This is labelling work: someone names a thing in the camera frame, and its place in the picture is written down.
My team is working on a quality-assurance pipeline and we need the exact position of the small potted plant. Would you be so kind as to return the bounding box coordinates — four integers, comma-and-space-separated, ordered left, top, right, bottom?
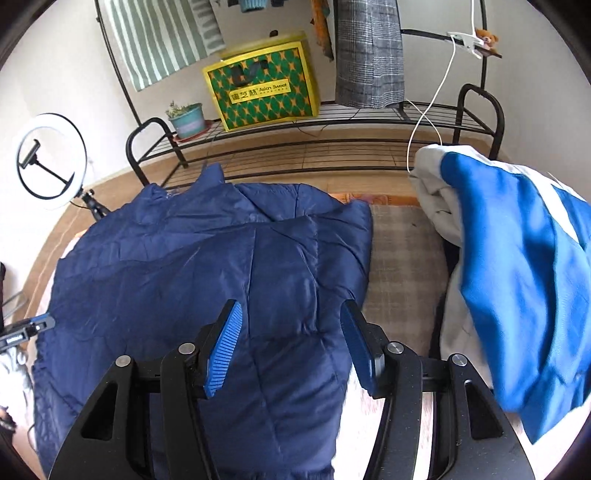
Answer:
165, 100, 206, 140

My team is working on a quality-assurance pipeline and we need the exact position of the orange hanging cloth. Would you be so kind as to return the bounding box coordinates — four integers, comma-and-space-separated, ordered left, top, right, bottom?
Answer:
310, 0, 335, 62

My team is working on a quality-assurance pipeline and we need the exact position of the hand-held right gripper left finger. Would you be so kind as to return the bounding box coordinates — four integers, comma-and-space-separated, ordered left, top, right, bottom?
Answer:
48, 299, 243, 480

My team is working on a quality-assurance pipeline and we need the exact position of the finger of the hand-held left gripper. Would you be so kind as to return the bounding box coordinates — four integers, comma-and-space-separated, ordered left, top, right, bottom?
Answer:
0, 314, 56, 349

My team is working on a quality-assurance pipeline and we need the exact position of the navy puffer jacket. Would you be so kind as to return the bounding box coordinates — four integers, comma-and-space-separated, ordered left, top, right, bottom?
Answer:
34, 164, 374, 480

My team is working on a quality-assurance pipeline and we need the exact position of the green white striped cloth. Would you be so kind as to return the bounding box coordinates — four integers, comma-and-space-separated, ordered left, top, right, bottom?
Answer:
99, 0, 227, 93

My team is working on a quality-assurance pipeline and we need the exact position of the orange patterned mat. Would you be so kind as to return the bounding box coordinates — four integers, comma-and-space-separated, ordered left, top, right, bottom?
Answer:
331, 192, 420, 207

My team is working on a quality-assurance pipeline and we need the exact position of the green yellow box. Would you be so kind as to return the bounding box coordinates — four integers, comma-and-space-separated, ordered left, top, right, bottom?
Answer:
202, 31, 321, 132

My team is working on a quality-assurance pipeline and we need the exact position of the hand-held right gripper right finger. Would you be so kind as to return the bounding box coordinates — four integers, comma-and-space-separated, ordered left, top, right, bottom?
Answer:
340, 300, 539, 480

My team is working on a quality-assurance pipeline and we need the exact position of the grey plaid coat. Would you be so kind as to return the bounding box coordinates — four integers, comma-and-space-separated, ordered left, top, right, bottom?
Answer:
333, 0, 409, 109

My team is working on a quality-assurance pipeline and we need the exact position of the small brown teddy bear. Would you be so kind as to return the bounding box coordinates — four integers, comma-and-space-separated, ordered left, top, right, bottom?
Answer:
475, 28, 499, 52

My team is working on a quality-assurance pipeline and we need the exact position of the white ring light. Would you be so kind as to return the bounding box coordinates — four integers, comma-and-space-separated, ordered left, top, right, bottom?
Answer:
15, 113, 112, 222

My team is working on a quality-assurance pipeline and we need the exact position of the pink plaid blanket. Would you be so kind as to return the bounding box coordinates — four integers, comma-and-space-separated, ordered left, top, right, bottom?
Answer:
332, 191, 462, 480

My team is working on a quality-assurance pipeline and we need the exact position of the blue and white jacket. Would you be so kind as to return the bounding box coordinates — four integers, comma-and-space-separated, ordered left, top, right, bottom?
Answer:
409, 144, 591, 444

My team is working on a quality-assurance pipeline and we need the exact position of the white cable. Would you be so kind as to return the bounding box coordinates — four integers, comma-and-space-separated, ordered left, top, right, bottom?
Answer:
406, 41, 455, 175

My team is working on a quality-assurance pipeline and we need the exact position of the black metal clothes rack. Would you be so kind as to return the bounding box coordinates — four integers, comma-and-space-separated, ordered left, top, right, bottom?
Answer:
95, 0, 506, 190

